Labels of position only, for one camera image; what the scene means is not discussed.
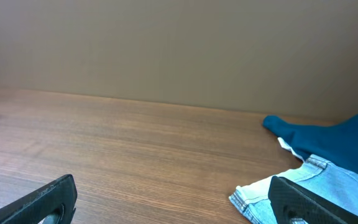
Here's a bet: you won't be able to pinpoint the white garment under jeans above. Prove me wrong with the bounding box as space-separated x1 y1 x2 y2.
277 138 305 162

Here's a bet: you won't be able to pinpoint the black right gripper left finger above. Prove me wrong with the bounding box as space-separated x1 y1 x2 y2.
0 174 78 224

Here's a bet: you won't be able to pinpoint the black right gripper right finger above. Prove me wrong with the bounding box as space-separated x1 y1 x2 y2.
268 176 358 224

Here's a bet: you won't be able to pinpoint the dark blue shirt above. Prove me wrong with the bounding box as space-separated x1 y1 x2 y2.
262 114 358 174

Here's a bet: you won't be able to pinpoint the light blue denim jeans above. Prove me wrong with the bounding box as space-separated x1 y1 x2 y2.
229 155 358 224

